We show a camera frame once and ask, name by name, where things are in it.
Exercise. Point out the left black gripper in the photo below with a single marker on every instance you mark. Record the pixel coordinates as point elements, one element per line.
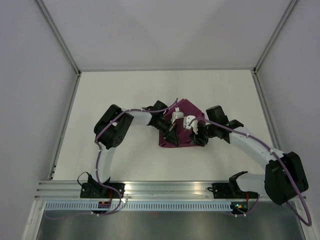
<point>170,136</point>

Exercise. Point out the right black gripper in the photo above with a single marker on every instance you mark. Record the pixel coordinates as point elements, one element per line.
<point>197,138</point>

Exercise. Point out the purple satin napkin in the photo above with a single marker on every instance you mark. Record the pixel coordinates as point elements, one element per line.
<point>183,135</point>

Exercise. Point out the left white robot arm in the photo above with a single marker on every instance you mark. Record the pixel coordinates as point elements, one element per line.
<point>110,132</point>

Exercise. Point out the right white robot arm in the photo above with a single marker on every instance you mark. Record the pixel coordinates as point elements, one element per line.
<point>284,177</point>

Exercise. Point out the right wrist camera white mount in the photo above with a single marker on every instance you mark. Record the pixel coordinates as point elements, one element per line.
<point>190,122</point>

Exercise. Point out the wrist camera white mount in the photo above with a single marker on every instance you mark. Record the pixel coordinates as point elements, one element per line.
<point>190,122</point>
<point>176,114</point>

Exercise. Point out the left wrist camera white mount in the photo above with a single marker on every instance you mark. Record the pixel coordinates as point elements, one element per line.
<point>176,114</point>

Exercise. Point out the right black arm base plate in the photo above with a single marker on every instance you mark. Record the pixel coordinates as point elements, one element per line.
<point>221,190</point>

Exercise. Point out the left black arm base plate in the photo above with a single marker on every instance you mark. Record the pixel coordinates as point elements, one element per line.
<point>96,191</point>

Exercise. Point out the aluminium front rail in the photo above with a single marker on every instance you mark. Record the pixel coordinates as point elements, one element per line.
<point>133,190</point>

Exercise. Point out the white slotted cable duct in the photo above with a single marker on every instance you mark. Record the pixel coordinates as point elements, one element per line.
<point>211,206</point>

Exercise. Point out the right aluminium frame post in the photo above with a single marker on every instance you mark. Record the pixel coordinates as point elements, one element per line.
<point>275,34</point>

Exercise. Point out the aluminium frame post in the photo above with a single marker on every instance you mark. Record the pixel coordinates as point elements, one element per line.
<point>57,35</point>
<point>275,34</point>

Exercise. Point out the left aluminium frame post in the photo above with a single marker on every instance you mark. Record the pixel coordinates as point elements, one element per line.
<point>57,35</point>

